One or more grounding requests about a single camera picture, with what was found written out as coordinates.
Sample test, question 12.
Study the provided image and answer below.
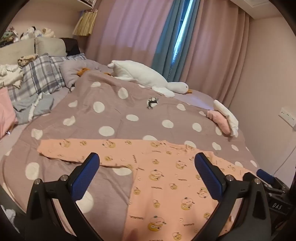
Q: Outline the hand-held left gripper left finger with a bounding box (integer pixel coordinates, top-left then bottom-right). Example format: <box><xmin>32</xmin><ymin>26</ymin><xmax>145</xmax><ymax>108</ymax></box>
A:
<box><xmin>24</xmin><ymin>152</ymin><xmax>103</xmax><ymax>241</ymax></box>

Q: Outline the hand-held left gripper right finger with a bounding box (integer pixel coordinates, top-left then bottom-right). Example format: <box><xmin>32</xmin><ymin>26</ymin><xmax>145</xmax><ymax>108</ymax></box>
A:
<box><xmin>192</xmin><ymin>152</ymin><xmax>272</xmax><ymax>241</ymax></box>

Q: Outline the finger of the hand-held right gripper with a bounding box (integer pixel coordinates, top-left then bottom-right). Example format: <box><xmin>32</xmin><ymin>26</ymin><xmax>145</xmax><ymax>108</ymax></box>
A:
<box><xmin>257</xmin><ymin>169</ymin><xmax>289</xmax><ymax>193</ymax></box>

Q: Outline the pink cartoon print baby garment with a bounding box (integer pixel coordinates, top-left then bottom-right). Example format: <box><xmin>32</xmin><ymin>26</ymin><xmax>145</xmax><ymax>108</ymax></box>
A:
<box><xmin>38</xmin><ymin>138</ymin><xmax>262</xmax><ymax>241</ymax></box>

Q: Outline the pink folded cloth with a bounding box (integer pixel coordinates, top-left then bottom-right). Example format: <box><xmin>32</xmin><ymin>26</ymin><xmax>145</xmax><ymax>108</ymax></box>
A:
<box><xmin>206</xmin><ymin>110</ymin><xmax>232</xmax><ymax>136</ymax></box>

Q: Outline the white folded cloth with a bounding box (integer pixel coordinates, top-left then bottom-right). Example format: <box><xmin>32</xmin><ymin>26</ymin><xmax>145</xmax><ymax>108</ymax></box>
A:
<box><xmin>213</xmin><ymin>100</ymin><xmax>239</xmax><ymax>137</ymax></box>

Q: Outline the mauve polka dot blanket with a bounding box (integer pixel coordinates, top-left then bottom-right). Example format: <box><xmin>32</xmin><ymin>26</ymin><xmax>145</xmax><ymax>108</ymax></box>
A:
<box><xmin>0</xmin><ymin>70</ymin><xmax>259</xmax><ymax>232</ymax></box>

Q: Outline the lavender bed sheet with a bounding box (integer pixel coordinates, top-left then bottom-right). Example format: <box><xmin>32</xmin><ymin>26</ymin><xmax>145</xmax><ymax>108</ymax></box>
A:
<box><xmin>0</xmin><ymin>87</ymin><xmax>216</xmax><ymax>160</ymax></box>

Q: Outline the grey-blue garment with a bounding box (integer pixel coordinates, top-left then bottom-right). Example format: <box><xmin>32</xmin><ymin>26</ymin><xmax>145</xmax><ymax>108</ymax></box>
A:
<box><xmin>13</xmin><ymin>92</ymin><xmax>55</xmax><ymax>124</ymax></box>

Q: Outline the lavender pillow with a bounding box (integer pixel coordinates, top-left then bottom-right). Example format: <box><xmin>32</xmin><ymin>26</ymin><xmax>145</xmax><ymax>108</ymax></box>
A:
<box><xmin>60</xmin><ymin>59</ymin><xmax>114</xmax><ymax>88</ymax></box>

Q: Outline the grey plaid pillow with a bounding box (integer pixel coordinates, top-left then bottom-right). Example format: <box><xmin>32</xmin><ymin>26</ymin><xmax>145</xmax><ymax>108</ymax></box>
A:
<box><xmin>7</xmin><ymin>53</ymin><xmax>87</xmax><ymax>102</ymax></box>

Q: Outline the white goose plush toy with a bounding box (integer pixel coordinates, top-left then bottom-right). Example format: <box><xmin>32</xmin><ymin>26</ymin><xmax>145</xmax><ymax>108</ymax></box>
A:
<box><xmin>107</xmin><ymin>60</ymin><xmax>192</xmax><ymax>98</ymax></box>

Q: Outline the white printed garment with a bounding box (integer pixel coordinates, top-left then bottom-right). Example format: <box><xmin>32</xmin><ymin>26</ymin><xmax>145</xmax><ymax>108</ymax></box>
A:
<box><xmin>0</xmin><ymin>64</ymin><xmax>25</xmax><ymax>88</ymax></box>

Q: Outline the pink curtain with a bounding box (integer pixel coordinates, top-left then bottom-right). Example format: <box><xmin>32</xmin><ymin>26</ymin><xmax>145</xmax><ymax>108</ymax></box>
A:
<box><xmin>84</xmin><ymin>0</ymin><xmax>176</xmax><ymax>67</ymax></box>
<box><xmin>179</xmin><ymin>0</ymin><xmax>252</xmax><ymax>107</ymax></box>

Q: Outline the dark cloth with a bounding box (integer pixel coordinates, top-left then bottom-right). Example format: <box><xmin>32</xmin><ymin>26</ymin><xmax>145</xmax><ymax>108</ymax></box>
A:
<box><xmin>60</xmin><ymin>38</ymin><xmax>80</xmax><ymax>56</ymax></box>

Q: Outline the leopard print cloth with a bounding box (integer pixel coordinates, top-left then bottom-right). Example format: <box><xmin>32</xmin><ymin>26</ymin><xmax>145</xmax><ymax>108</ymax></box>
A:
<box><xmin>17</xmin><ymin>54</ymin><xmax>38</xmax><ymax>67</ymax></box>

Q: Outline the beige headboard cushion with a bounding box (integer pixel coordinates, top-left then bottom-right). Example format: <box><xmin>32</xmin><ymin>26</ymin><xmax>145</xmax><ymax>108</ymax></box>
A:
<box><xmin>35</xmin><ymin>37</ymin><xmax>68</xmax><ymax>57</ymax></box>
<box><xmin>0</xmin><ymin>38</ymin><xmax>36</xmax><ymax>65</ymax></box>

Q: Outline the blue curtain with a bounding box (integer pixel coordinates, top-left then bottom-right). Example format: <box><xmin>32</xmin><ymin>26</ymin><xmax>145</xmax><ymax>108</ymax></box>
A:
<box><xmin>151</xmin><ymin>0</ymin><xmax>200</xmax><ymax>77</ymax></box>

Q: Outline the cream plush toy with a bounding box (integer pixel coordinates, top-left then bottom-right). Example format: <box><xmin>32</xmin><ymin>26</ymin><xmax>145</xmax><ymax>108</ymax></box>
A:
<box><xmin>42</xmin><ymin>27</ymin><xmax>56</xmax><ymax>38</ymax></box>

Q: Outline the yellow fringed hanging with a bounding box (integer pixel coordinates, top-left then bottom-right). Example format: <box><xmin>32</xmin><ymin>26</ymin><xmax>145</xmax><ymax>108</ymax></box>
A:
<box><xmin>73</xmin><ymin>9</ymin><xmax>98</xmax><ymax>36</ymax></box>

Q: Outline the thin white cable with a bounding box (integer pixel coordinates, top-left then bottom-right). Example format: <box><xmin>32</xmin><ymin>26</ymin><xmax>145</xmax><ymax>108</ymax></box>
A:
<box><xmin>258</xmin><ymin>126</ymin><xmax>296</xmax><ymax>172</ymax></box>

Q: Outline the white wall socket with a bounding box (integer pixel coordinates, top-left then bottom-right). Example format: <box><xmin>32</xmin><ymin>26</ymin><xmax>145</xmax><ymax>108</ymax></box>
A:
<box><xmin>279</xmin><ymin>107</ymin><xmax>296</xmax><ymax>128</ymax></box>

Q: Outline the white wall shelf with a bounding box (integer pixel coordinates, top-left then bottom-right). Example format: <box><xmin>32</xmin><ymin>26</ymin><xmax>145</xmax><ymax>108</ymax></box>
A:
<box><xmin>74</xmin><ymin>0</ymin><xmax>96</xmax><ymax>11</ymax></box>

